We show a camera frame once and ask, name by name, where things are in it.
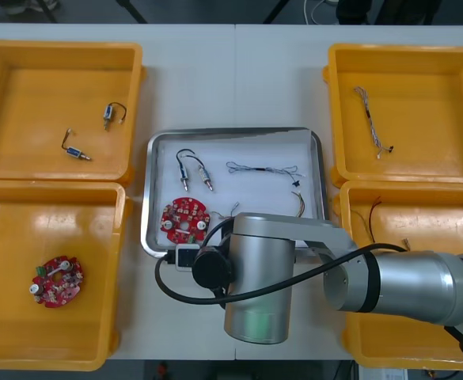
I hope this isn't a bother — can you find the steel tray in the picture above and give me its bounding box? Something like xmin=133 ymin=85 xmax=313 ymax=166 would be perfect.
xmin=140 ymin=127 xmax=328 ymax=259

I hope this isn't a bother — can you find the round red circuit board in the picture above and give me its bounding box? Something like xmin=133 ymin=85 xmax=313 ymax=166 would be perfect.
xmin=159 ymin=196 xmax=211 ymax=244
xmin=30 ymin=256 xmax=86 ymax=310

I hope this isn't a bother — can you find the solenoid with white label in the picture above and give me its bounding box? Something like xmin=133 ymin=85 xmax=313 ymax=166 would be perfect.
xmin=183 ymin=153 xmax=215 ymax=193

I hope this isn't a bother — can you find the blue-white twisted wire harness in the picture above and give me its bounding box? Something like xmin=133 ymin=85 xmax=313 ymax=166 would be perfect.
xmin=352 ymin=85 xmax=395 ymax=160

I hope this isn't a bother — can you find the solenoid with blue label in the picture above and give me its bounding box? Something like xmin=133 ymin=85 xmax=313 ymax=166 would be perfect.
xmin=175 ymin=147 xmax=195 ymax=193
xmin=102 ymin=101 xmax=127 ymax=131
xmin=60 ymin=127 xmax=93 ymax=163

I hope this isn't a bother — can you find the white cable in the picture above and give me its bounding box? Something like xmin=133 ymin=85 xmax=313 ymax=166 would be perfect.
xmin=304 ymin=0 xmax=338 ymax=26

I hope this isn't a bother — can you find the grey wire harness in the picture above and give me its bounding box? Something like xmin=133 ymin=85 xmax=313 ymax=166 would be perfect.
xmin=226 ymin=159 xmax=308 ymax=190

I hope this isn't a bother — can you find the yellow-orange plastic bin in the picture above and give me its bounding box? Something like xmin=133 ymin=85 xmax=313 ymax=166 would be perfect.
xmin=332 ymin=180 xmax=463 ymax=371
xmin=0 ymin=41 xmax=146 ymax=185
xmin=0 ymin=180 xmax=132 ymax=371
xmin=321 ymin=42 xmax=463 ymax=185

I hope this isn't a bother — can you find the red black green-yellow wire harness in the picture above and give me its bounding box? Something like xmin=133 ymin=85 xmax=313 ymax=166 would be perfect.
xmin=211 ymin=191 xmax=308 ymax=221
xmin=349 ymin=196 xmax=413 ymax=253

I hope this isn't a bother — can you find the black chair base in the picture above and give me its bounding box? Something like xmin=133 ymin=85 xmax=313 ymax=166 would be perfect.
xmin=0 ymin=0 xmax=60 ymax=24

